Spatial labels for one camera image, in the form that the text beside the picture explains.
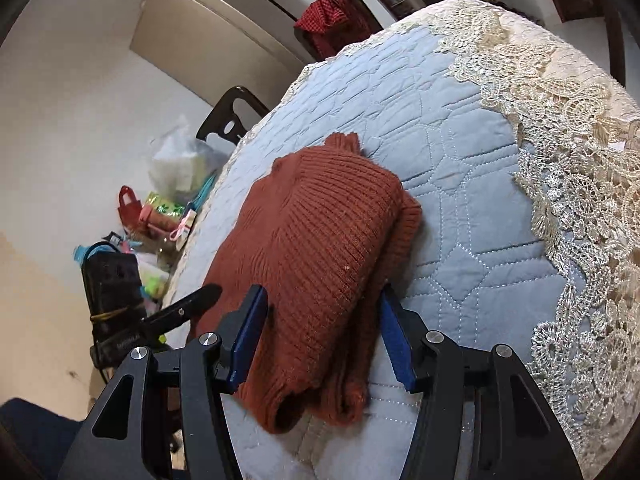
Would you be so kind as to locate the rust red knit sweater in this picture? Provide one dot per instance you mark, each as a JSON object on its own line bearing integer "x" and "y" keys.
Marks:
{"x": 322, "y": 233}

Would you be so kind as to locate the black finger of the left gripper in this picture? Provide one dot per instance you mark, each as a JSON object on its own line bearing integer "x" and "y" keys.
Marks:
{"x": 183, "y": 310}

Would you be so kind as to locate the dark chair with red garment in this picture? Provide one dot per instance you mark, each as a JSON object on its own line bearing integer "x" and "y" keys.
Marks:
{"x": 345, "y": 25}

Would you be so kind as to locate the red checked garment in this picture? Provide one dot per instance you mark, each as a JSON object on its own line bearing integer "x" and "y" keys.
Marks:
{"x": 330, "y": 22}

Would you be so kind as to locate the red small gift bag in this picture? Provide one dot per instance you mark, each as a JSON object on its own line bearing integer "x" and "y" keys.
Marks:
{"x": 129, "y": 208}

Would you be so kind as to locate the black bag on table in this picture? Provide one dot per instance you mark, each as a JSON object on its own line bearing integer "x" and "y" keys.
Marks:
{"x": 113, "y": 289}

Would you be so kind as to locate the pink white small box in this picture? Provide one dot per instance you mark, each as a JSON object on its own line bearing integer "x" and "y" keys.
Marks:
{"x": 179, "y": 236}

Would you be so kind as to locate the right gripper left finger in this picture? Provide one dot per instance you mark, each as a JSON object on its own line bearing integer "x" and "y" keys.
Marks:
{"x": 161, "y": 416}

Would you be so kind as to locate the green patterned packet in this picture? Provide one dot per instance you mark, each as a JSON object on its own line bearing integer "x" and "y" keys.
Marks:
{"x": 164, "y": 206}

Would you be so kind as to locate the dark wooden chair left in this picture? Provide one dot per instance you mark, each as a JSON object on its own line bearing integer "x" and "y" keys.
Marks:
{"x": 224, "y": 122}

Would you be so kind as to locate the light blue quilted lace cloth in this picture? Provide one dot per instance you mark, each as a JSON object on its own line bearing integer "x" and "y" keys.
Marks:
{"x": 524, "y": 157}

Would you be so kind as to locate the white plastic bag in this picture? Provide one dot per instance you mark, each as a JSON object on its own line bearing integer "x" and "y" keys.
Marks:
{"x": 179, "y": 163}

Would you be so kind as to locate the dark blue sleeve forearm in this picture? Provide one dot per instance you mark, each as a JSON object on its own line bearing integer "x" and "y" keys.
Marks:
{"x": 34, "y": 441}

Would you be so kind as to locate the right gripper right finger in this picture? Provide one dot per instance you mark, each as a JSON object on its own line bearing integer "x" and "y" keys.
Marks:
{"x": 481, "y": 416}

